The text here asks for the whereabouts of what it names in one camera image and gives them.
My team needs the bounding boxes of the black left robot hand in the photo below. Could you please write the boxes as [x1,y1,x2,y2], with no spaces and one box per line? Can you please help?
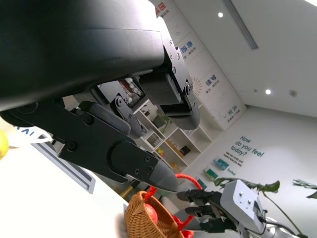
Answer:
[0,0,201,193]

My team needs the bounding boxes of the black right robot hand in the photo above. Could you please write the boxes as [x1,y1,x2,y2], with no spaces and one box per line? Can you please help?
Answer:
[176,188,240,234]

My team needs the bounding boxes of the red apple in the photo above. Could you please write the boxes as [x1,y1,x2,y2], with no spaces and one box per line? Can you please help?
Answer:
[145,203,159,225]

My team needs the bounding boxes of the wicker basket red handle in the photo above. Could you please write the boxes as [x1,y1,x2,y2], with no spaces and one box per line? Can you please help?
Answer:
[123,173,207,238]

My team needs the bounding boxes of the large monstera plant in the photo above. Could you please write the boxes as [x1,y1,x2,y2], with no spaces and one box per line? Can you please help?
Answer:
[214,176,317,238]

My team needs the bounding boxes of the white cubby shelf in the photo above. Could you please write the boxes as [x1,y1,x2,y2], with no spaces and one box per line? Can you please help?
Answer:
[135,99,213,174]

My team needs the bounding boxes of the small green potted plant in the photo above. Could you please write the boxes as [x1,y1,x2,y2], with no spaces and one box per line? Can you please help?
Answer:
[151,109,172,132]

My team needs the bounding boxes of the white sign blue letters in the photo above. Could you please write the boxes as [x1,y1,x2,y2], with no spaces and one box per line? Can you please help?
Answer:
[11,125,54,147]

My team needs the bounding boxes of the green pear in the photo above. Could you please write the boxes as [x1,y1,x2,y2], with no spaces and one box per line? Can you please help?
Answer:
[0,130,10,161]

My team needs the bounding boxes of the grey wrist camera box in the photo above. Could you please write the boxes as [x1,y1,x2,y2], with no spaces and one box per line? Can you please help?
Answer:
[219,179,267,235]

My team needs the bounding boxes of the teal candy wall box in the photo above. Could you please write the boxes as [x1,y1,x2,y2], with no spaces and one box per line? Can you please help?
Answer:
[213,157,230,171]

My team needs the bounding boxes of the brown handled shelf basket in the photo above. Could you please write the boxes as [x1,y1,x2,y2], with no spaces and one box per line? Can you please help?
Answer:
[165,140,179,152]

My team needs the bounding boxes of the white printed wall cabinet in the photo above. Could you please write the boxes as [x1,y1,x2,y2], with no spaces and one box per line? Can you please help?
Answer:
[153,0,247,131]

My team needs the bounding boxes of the grey aluminium rail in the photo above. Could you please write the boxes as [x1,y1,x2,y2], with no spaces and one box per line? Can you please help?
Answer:
[32,141,96,194]

